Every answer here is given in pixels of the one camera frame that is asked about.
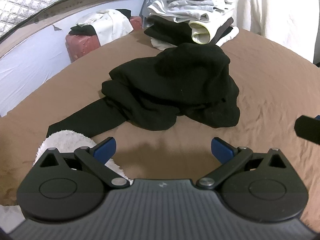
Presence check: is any stack of folded clothes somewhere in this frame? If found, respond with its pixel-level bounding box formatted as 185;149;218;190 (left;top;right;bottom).
144;0;240;52

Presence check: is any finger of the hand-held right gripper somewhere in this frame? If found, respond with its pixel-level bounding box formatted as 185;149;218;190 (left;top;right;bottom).
294;115;320;145

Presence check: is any white printed garment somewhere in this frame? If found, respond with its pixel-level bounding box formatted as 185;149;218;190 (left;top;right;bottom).
76;9;135;47

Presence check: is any white cloth-covered chair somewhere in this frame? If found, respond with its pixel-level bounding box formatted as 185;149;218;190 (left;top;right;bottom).
230;0;320;65

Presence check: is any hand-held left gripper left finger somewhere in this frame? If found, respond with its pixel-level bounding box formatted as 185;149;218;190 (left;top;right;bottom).
32;137;128;189

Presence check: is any white fluffy garment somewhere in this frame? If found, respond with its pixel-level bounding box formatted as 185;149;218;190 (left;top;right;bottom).
32;129;133;187

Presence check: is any wooden window frame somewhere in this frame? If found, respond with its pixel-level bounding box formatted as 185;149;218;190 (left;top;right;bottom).
0;0;149;55

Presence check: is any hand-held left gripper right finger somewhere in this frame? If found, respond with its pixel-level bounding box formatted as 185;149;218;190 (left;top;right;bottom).
196;137;288;190

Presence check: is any small black garment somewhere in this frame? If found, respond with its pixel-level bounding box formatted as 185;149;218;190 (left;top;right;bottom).
70;9;132;37

